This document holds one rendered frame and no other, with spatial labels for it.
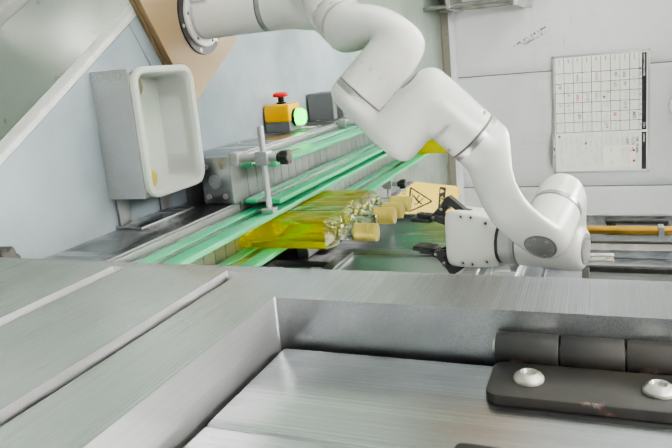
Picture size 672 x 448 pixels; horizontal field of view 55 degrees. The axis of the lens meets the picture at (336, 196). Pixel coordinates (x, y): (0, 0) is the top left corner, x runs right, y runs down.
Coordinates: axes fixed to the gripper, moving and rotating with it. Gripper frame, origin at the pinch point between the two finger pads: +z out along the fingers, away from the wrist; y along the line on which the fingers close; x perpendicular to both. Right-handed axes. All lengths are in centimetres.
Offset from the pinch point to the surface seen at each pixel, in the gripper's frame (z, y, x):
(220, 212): 34.0, 5.7, 17.2
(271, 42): 60, 38, -32
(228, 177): 35.1, 11.6, 13.0
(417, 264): 11.5, -12.6, -16.7
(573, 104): 146, -33, -575
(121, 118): 38, 26, 33
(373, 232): 8.3, 0.4, 4.0
